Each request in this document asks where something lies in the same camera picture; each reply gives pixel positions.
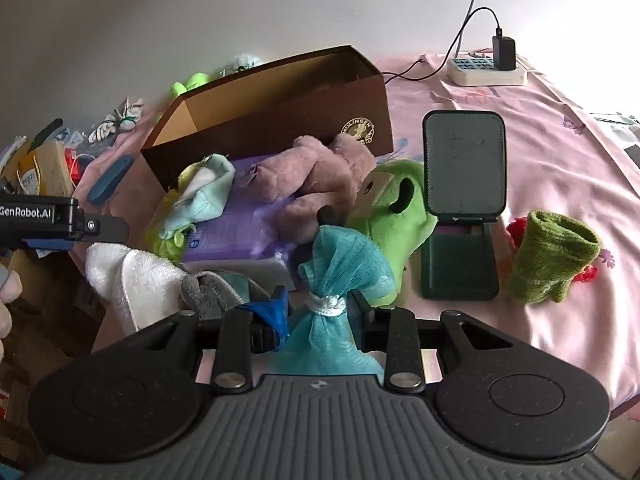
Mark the yellow box clutter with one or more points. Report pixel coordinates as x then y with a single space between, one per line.
47 170

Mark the white power strip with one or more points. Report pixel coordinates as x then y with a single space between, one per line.
470 78

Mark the green knitted sock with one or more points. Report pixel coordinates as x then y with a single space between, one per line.
550 255

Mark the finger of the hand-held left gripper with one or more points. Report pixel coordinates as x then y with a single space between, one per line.
110 229
47 245

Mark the dark phone stand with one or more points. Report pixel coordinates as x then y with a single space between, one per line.
465 165

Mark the mint white cloth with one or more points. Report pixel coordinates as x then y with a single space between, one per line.
205 195

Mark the yellow-green plush toy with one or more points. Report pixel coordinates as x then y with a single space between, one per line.
192 82

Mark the green plush toy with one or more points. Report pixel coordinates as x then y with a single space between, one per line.
385 210

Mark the black curved tool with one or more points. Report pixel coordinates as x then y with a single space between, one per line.
45 131

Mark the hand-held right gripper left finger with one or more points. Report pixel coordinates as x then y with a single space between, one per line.
272 320

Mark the clear plastic bag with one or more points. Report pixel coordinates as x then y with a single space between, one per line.
72 136

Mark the white grey printed cloth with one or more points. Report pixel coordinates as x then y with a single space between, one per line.
617 132

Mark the white green fluffy toy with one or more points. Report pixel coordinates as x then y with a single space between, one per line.
242 61

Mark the black charger adapter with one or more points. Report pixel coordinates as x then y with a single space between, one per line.
504 52

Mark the brown cardboard carton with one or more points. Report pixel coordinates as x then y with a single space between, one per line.
45 320

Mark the red knitted flower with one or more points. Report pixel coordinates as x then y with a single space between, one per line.
516 227

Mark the purple plastic packet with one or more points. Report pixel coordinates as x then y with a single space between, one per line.
225 230

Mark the brown cardboard box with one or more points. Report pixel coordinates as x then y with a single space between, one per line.
260 122

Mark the grey teal cloth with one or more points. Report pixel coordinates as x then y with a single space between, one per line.
210 287

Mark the white towel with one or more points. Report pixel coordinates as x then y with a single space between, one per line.
135 280

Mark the pink plush bear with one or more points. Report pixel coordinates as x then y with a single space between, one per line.
310 180

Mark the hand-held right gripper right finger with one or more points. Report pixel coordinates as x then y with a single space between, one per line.
358 312

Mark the white gloves bundle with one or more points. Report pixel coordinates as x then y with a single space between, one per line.
125 117

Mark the pink floral bed sheet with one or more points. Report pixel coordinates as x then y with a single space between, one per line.
550 150

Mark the red packet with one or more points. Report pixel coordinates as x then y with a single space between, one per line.
77 165

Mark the person's left hand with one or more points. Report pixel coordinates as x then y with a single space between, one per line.
10 285

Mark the blue mesh bath puff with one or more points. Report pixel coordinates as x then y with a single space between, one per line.
345 260

